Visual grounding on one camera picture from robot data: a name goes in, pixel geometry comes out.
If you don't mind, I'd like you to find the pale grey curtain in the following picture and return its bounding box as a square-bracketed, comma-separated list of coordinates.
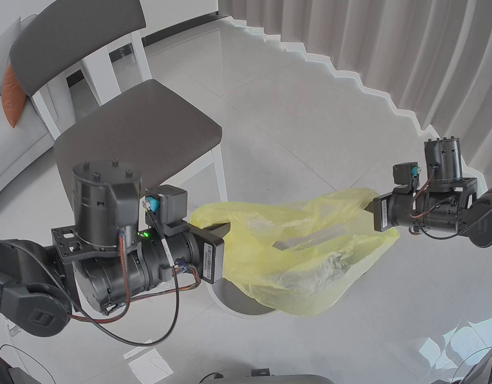
[216, 0, 492, 180]

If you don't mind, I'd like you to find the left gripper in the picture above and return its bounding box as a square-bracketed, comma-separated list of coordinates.
[76, 221, 232, 314]

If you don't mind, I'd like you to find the black cable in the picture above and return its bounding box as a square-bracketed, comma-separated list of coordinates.
[408, 210, 477, 240]
[68, 208, 181, 346]

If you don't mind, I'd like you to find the yellow plastic bag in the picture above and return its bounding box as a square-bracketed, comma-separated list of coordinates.
[190, 188, 401, 317]

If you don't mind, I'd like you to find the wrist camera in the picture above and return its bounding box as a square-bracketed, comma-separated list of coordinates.
[393, 162, 421, 195]
[144, 186, 189, 237]

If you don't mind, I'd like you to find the pale grey sofa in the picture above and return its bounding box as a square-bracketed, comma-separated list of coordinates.
[0, 14, 72, 203]

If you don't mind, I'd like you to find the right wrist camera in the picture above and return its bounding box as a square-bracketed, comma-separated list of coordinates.
[393, 162, 421, 195]

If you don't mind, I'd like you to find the orange cushion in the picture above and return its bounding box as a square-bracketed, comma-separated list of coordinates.
[1, 63, 27, 129]

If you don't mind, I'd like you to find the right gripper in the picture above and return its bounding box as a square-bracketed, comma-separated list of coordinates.
[373, 192, 469, 233]

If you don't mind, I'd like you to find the white trash bin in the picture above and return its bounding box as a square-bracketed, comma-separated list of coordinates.
[208, 230, 351, 318]

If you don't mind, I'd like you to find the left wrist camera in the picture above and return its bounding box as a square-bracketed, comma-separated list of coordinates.
[144, 186, 189, 237]

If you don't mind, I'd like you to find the grey and white chair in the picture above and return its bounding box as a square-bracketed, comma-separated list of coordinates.
[9, 0, 229, 215]

